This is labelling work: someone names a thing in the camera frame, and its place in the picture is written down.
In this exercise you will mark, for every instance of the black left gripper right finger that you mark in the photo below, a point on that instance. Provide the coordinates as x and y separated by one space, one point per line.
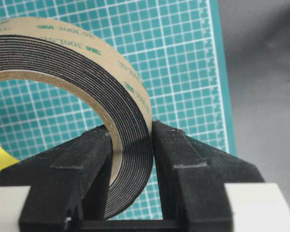
191 177

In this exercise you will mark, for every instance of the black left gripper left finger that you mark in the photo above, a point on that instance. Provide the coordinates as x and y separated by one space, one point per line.
50 190

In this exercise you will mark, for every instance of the black foam tape roll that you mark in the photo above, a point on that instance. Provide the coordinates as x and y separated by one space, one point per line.
69 57

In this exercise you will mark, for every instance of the green cutting mat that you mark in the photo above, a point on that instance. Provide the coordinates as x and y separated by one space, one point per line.
175 46

